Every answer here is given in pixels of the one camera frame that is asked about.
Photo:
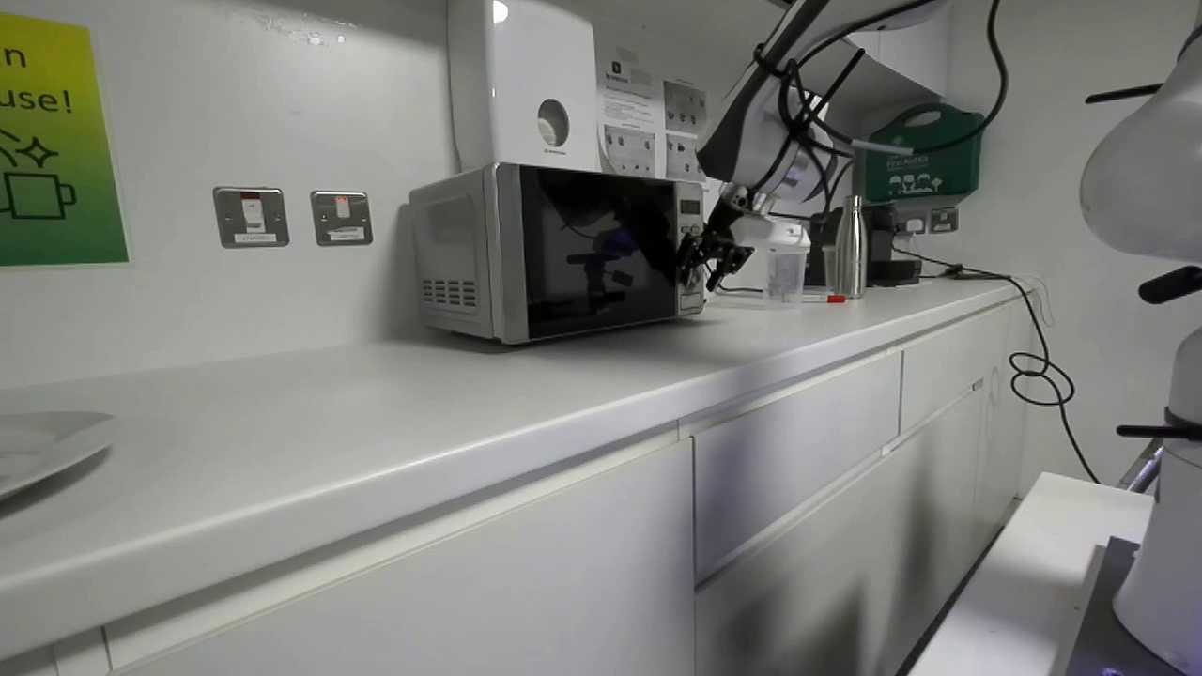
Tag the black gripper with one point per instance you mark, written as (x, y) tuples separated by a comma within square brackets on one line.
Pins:
[(721, 221)]

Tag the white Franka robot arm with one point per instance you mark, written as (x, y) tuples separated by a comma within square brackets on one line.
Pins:
[(1151, 174)]

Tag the silver microwave oven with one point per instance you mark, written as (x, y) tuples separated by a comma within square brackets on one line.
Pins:
[(548, 258)]

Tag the clear plastic cup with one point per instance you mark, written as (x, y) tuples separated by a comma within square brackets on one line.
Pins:
[(785, 267)]

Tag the large picture instruction sheet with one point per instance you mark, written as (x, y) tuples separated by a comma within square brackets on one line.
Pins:
[(685, 154), (685, 108)]

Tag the ribbed silver metal container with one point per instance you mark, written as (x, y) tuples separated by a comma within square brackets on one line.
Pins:
[(846, 248)]

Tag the small picture instruction sheet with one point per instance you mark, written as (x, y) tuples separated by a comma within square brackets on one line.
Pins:
[(627, 152)]

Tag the black countertop appliance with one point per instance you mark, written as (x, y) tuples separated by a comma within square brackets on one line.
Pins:
[(890, 248)]

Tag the white notice with logo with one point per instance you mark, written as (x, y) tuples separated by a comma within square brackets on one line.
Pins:
[(627, 88)]

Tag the green first aid box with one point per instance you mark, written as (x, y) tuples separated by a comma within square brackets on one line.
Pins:
[(934, 154)]

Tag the white kitchen cabinet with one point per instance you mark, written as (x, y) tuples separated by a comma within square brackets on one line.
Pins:
[(563, 549)]

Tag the white robot mounting table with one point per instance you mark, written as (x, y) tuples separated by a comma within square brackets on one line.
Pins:
[(1017, 589)]

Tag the white plate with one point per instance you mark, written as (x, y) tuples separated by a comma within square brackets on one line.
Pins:
[(43, 444)]

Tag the steel wall socket with plugs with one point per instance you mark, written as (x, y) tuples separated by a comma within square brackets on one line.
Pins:
[(944, 221)]

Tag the white wall water heater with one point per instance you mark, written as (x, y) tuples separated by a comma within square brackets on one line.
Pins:
[(526, 88)]

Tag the green yellow wall poster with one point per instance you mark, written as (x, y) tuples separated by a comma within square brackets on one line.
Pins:
[(56, 143)]

